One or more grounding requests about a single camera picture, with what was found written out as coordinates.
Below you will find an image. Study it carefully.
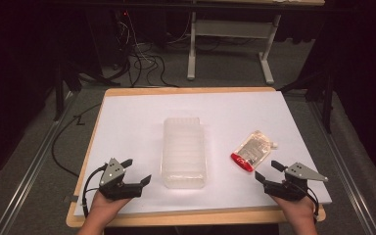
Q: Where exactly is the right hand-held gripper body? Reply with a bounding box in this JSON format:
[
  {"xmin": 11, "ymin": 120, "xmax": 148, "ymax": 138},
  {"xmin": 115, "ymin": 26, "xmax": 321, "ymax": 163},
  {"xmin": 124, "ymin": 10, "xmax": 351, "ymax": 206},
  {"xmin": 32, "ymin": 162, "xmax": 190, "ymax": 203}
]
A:
[{"xmin": 263, "ymin": 162, "xmax": 329, "ymax": 202}]

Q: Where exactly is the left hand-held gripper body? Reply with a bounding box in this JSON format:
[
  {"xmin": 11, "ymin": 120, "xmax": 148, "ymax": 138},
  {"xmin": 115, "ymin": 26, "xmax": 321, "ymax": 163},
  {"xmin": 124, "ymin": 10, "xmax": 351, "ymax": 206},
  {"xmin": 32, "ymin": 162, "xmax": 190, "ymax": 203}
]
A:
[{"xmin": 98, "ymin": 158, "xmax": 143, "ymax": 201}]

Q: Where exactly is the clear pouch with red edge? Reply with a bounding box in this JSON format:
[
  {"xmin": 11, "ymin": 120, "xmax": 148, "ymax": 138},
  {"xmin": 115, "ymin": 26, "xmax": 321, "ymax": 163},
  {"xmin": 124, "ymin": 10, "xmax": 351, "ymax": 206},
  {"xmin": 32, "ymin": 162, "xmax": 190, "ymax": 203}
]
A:
[{"xmin": 230, "ymin": 129, "xmax": 279, "ymax": 173}]

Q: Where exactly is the clear plastic container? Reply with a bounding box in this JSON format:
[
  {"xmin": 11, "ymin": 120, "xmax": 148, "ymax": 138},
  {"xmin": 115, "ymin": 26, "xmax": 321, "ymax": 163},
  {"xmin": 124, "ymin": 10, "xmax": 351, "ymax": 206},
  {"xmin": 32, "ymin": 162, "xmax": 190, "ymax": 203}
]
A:
[{"xmin": 160, "ymin": 117, "xmax": 208, "ymax": 190}]

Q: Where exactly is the person's left hand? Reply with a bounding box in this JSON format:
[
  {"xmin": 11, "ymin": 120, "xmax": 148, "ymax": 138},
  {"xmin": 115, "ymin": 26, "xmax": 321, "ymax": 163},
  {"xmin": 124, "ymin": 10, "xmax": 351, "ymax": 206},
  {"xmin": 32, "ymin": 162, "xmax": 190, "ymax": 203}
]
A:
[{"xmin": 88, "ymin": 191, "xmax": 132, "ymax": 219}]

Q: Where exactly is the person's right hand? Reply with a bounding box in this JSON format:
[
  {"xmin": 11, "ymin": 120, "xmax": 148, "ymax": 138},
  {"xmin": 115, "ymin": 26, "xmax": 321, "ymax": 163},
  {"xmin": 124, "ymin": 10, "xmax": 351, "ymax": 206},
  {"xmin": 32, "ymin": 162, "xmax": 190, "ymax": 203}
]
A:
[{"xmin": 270, "ymin": 194, "xmax": 317, "ymax": 223}]

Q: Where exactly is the white table cover board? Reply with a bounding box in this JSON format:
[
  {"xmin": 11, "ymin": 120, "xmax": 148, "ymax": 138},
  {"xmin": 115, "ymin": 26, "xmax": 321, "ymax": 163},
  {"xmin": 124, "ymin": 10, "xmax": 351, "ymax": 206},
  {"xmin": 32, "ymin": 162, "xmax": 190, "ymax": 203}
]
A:
[{"xmin": 73, "ymin": 90, "xmax": 333, "ymax": 218}]

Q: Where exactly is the black metal stand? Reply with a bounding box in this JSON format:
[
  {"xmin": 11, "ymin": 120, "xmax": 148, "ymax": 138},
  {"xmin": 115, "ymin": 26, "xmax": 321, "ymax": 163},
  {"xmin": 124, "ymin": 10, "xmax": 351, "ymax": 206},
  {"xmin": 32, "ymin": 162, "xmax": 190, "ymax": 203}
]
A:
[
  {"xmin": 52, "ymin": 48, "xmax": 121, "ymax": 122},
  {"xmin": 278, "ymin": 70, "xmax": 336, "ymax": 135}
]

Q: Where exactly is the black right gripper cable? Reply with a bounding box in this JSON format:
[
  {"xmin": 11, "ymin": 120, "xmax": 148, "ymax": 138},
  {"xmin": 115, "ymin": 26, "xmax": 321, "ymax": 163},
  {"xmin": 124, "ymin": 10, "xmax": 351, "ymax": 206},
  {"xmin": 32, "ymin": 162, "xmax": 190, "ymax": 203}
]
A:
[{"xmin": 302, "ymin": 185, "xmax": 320, "ymax": 219}]

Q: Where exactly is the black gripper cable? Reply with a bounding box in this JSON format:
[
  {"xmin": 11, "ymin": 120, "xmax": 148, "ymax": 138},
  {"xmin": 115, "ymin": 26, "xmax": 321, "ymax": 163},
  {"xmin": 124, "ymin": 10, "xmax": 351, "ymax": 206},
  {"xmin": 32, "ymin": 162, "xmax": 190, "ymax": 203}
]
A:
[
  {"xmin": 302, "ymin": 185, "xmax": 320, "ymax": 219},
  {"xmin": 81, "ymin": 164, "xmax": 108, "ymax": 218}
]

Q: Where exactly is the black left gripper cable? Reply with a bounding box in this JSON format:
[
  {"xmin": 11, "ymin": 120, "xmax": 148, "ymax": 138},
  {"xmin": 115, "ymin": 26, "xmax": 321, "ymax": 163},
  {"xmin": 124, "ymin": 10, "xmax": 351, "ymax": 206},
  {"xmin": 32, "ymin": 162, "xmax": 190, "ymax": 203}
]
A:
[{"xmin": 81, "ymin": 164, "xmax": 108, "ymax": 218}]

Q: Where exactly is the aluminium floor rail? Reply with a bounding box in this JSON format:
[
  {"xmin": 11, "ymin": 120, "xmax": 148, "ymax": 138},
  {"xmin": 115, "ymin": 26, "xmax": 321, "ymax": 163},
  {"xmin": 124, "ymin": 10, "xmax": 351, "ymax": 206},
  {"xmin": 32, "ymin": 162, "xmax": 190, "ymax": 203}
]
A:
[
  {"xmin": 307, "ymin": 99, "xmax": 376, "ymax": 235},
  {"xmin": 0, "ymin": 91, "xmax": 76, "ymax": 235}
]

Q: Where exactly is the black cable on floor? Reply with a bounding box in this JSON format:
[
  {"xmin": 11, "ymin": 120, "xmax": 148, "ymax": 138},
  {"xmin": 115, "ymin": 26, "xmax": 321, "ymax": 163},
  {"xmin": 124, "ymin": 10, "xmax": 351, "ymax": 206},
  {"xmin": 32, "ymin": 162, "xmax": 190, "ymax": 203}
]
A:
[{"xmin": 51, "ymin": 103, "xmax": 103, "ymax": 179}]

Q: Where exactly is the tangle of floor cables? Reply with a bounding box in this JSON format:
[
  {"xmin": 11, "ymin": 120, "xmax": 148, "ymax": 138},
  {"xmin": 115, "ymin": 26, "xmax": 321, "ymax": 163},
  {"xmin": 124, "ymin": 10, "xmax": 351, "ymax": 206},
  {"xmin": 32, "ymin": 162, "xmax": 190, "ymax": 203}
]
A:
[{"xmin": 109, "ymin": 9, "xmax": 190, "ymax": 88}]

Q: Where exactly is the white metal desk frame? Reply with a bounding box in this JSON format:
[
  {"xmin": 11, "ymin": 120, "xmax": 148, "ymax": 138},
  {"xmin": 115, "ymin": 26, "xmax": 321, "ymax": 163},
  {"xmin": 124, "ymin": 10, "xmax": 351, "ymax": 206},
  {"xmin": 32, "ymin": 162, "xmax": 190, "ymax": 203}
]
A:
[{"xmin": 186, "ymin": 0, "xmax": 326, "ymax": 86}]

